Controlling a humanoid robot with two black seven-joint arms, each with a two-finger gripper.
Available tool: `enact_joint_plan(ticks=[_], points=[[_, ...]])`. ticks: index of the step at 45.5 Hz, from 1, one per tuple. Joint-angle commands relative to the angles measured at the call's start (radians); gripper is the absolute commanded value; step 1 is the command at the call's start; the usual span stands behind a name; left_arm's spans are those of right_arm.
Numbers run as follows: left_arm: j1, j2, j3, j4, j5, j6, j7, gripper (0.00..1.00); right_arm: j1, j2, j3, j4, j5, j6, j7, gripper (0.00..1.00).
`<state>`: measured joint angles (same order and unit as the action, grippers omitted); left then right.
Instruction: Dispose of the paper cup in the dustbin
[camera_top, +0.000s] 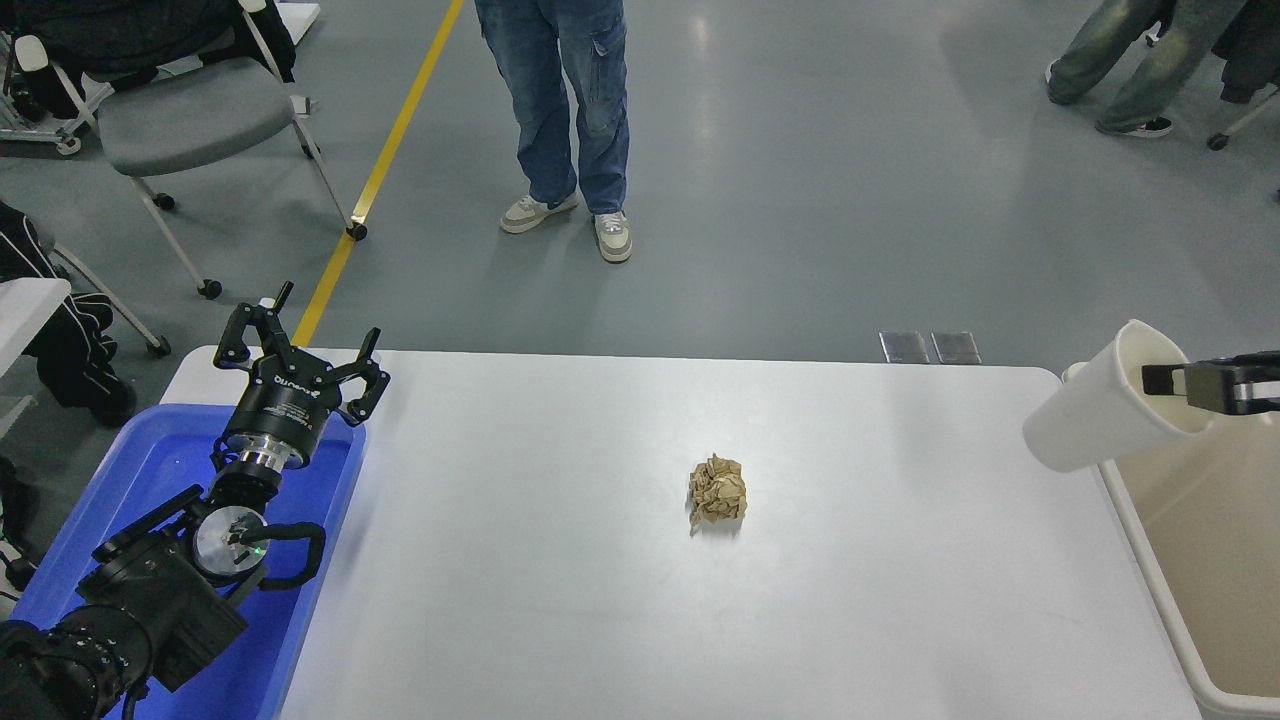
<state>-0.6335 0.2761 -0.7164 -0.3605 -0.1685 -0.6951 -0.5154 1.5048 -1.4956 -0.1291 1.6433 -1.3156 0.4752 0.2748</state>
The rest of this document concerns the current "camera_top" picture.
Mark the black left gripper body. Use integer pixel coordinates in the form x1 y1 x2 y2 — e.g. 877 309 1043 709
222 348 346 466

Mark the white paper cup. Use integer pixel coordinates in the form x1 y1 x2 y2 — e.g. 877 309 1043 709
1022 319 1216 473

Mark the grey chair leg with caster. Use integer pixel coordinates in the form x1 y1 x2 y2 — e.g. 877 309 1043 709
50 245 173 361

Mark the blue plastic tray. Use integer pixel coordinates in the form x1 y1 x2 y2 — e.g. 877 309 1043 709
10 403 368 720

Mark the person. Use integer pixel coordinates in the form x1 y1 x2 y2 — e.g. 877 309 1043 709
473 0 634 264
0 200 138 429
1043 0 1251 138

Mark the large pale plastic bin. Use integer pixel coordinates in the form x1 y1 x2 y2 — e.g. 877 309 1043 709
1062 361 1280 720

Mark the small white table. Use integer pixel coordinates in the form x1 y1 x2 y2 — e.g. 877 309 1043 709
0 278 71 376

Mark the grey wheeled chair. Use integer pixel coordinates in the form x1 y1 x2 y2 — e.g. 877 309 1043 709
10 0 367 301

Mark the white chair leg with caster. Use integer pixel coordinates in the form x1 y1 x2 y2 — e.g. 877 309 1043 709
1205 85 1280 151

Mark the black garment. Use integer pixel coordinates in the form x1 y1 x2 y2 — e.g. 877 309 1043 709
1210 0 1280 104

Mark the black jacket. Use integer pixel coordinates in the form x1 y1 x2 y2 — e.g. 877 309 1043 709
0 0 296 86

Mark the crumpled tan paper ball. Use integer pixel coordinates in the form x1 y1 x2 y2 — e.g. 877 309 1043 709
687 455 748 529

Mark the white wheeled frame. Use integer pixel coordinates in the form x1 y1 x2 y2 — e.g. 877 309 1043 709
0 30 111 157

